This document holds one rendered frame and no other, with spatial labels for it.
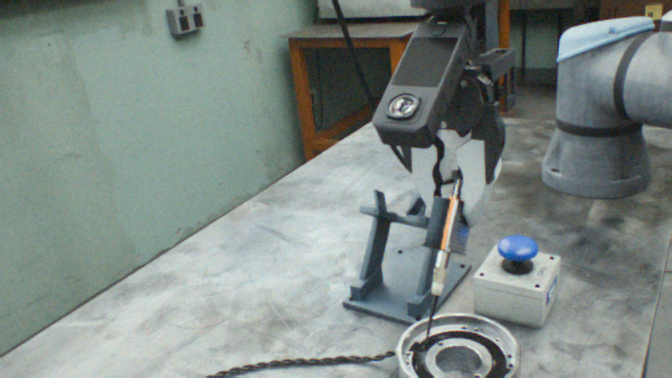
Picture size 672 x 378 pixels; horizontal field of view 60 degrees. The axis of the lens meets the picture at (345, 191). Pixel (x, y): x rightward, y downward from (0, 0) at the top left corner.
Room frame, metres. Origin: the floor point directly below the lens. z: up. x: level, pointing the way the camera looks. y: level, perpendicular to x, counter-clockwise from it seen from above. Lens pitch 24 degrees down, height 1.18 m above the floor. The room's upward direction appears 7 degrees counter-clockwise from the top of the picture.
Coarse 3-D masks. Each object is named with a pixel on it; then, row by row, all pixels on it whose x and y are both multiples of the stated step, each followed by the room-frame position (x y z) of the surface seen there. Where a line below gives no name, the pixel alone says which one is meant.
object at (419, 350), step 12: (432, 336) 0.44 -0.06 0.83; (444, 336) 0.44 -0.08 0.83; (456, 336) 0.43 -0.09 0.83; (468, 336) 0.43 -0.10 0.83; (480, 336) 0.43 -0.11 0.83; (420, 348) 0.42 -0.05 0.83; (492, 348) 0.41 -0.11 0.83; (420, 360) 0.41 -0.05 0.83; (492, 360) 0.40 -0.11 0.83; (504, 360) 0.40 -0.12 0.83; (420, 372) 0.39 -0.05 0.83; (492, 372) 0.38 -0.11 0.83; (504, 372) 0.38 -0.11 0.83
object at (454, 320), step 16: (432, 320) 0.45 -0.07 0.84; (448, 320) 0.45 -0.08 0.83; (464, 320) 0.45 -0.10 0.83; (480, 320) 0.44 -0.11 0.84; (416, 336) 0.44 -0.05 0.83; (496, 336) 0.43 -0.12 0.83; (512, 336) 0.41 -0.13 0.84; (400, 352) 0.41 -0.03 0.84; (432, 352) 0.42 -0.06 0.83; (448, 352) 0.42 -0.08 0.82; (464, 352) 0.42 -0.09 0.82; (480, 352) 0.41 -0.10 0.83; (512, 352) 0.40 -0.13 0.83; (400, 368) 0.40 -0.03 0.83; (432, 368) 0.40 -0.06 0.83; (448, 368) 0.42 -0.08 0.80; (464, 368) 0.42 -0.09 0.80; (480, 368) 0.39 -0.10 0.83; (512, 368) 0.37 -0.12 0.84
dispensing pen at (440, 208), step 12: (456, 180) 0.49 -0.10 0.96; (456, 192) 0.49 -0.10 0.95; (432, 204) 0.48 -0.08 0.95; (444, 204) 0.47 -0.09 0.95; (432, 216) 0.47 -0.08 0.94; (444, 216) 0.46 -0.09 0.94; (432, 228) 0.46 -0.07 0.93; (444, 228) 0.46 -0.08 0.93; (432, 240) 0.46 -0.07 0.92; (444, 252) 0.46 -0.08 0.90; (444, 264) 0.45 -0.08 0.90; (432, 276) 0.46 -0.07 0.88; (444, 276) 0.45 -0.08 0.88; (432, 288) 0.45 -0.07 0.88; (432, 300) 0.44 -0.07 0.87; (432, 312) 0.44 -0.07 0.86
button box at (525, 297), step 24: (504, 264) 0.51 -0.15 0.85; (528, 264) 0.51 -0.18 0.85; (552, 264) 0.51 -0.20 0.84; (480, 288) 0.50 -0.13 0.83; (504, 288) 0.49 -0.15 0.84; (528, 288) 0.47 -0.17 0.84; (552, 288) 0.49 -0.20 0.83; (480, 312) 0.50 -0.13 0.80; (504, 312) 0.49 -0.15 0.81; (528, 312) 0.47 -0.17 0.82
